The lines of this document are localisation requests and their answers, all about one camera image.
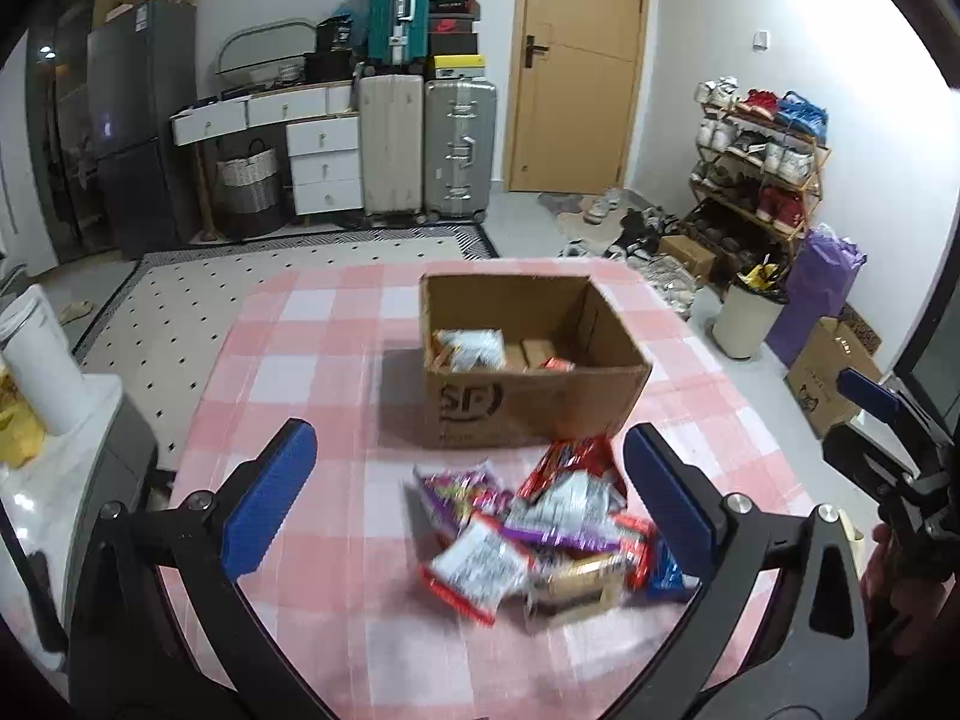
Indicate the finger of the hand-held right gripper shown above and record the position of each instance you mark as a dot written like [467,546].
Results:
[862,457]
[866,390]

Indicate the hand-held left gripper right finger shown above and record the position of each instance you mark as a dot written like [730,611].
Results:
[667,495]

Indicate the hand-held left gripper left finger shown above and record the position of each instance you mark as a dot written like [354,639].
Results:
[270,487]

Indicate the blue snack packet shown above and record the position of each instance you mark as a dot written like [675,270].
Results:
[664,581]

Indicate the gold snack packet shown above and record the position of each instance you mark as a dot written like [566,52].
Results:
[577,585]

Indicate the brown cardboard box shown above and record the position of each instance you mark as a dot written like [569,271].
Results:
[525,405]

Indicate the purple candy packet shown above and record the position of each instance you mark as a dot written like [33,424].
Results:
[457,499]

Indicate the white red snack packet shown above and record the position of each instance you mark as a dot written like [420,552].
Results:
[472,562]

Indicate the person's right hand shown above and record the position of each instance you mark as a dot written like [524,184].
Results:
[877,570]

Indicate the printed cardboard carton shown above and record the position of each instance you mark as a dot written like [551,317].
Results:
[825,382]

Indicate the patterned doormat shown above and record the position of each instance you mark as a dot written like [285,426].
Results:
[862,326]

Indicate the cream plastic object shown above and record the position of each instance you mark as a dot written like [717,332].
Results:
[852,532]

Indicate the purple bag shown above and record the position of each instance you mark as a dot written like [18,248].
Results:
[814,292]

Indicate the pink checked tablecloth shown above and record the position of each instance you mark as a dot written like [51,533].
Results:
[315,360]

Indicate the cream trash bin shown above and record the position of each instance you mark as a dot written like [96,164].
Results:
[742,322]

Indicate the red striped snack packet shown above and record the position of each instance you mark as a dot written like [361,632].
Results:
[559,364]

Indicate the dotted cream rug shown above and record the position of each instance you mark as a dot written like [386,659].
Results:
[187,300]

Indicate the wooden shoe rack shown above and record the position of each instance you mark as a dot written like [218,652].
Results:
[814,187]

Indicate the small brown carton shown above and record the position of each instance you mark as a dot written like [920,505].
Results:
[686,253]

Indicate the rows of assorted sneakers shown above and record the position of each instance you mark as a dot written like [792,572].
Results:
[757,157]

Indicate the pile of loose shoes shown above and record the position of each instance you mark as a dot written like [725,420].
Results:
[637,240]

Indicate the yellow packet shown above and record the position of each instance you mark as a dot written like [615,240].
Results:
[19,427]

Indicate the white plastic tub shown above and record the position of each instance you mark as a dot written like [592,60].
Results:
[41,367]

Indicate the beige slipper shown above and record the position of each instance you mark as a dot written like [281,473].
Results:
[77,309]

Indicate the beige floor mat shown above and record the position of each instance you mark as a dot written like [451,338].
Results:
[574,223]

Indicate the woven laundry basket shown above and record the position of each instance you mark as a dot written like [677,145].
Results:
[247,187]

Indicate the grey floor mat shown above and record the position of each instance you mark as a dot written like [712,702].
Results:
[559,201]

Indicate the white drawer chest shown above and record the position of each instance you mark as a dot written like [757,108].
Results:
[324,165]

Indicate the beige suitcase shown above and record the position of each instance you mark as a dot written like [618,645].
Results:
[390,142]

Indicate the white desk with drawers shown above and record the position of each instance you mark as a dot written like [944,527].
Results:
[225,116]

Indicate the dark grey fridge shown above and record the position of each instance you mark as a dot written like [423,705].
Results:
[142,127]

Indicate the silver suitcase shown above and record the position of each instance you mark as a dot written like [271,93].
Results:
[461,150]

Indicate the wooden door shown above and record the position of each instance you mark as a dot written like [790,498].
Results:
[577,90]

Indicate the dark glass cabinet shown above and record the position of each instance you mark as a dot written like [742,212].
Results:
[64,127]

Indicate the black carton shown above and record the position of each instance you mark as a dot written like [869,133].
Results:
[337,37]

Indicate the plain black shoe box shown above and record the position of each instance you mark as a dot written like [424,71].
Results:
[454,43]

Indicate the teal suitcase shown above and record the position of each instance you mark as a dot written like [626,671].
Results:
[390,7]

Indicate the black red-logo shoe box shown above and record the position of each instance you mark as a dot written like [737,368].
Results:
[454,25]

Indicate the black red-striped shoe box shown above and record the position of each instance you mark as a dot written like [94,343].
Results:
[454,7]

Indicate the white light switch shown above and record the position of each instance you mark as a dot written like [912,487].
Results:
[761,40]

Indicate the arched metal frame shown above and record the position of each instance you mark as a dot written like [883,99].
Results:
[262,34]

